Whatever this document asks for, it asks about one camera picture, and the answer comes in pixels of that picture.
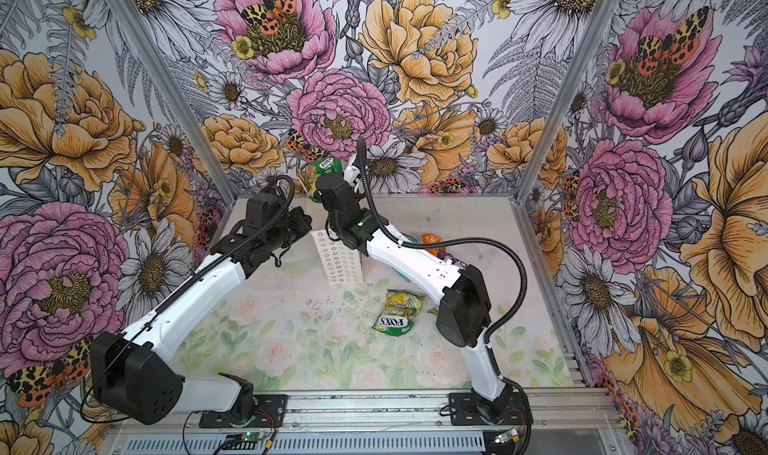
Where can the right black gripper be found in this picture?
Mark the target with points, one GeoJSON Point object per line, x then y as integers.
{"type": "Point", "coordinates": [318, 193]}

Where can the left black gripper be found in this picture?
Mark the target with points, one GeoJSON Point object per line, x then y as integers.
{"type": "Point", "coordinates": [303, 221]}

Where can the white paper bag with dots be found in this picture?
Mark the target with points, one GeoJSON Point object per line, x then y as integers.
{"type": "Point", "coordinates": [341, 265]}

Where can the green round-logo snack packet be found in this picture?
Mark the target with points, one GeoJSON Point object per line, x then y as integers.
{"type": "Point", "coordinates": [318, 168]}

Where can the green yellow Fox's candy packet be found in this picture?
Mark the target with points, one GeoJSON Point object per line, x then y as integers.
{"type": "Point", "coordinates": [399, 310]}

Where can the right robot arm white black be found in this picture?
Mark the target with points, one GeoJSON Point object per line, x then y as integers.
{"type": "Point", "coordinates": [459, 292]}

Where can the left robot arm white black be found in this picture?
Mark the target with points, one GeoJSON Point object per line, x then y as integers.
{"type": "Point", "coordinates": [131, 371]}

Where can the teal snack packet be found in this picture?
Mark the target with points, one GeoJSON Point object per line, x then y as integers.
{"type": "Point", "coordinates": [409, 238]}

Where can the orange snack packet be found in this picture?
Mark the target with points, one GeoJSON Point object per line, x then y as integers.
{"type": "Point", "coordinates": [432, 239]}

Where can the right green circuit board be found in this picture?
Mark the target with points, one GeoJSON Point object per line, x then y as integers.
{"type": "Point", "coordinates": [509, 436]}

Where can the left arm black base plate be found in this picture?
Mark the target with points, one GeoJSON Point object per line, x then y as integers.
{"type": "Point", "coordinates": [260, 411]}

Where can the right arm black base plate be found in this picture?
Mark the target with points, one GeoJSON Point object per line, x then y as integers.
{"type": "Point", "coordinates": [469, 409]}

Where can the white vented cable duct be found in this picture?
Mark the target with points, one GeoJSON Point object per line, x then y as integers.
{"type": "Point", "coordinates": [384, 442]}

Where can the left aluminium corner post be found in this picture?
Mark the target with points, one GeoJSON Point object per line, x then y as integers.
{"type": "Point", "coordinates": [152, 58]}

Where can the aluminium corner post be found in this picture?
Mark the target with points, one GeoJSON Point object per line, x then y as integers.
{"type": "Point", "coordinates": [152, 58]}
{"type": "Point", "coordinates": [599, 23]}

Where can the aluminium mounting rail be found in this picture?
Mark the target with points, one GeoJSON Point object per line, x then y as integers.
{"type": "Point", "coordinates": [577, 408]}

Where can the right aluminium corner post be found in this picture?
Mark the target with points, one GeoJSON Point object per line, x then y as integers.
{"type": "Point", "coordinates": [599, 23]}

